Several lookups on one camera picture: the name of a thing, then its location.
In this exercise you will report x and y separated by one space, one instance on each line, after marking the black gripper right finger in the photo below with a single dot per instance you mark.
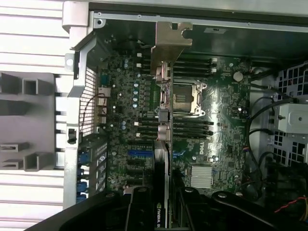
192 211

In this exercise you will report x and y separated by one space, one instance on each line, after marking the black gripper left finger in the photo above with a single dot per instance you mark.
139 211

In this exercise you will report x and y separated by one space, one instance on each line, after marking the silver chipset heatsink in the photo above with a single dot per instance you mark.
202 176

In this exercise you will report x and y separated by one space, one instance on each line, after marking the blue expansion slot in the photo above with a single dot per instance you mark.
139 153

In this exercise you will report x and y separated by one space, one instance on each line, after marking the green motherboard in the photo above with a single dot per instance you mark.
216 101

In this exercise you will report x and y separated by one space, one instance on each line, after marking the CPU socket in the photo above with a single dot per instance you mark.
185 98

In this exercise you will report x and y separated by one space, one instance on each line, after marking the metal disk bay cage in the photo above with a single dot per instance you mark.
293 115

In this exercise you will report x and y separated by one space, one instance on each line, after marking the open grey PC case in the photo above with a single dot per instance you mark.
79 84

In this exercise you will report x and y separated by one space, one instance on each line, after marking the silver coin cell battery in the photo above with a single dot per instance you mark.
238 76

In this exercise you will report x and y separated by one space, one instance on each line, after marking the grey parts rack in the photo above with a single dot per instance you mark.
14 115

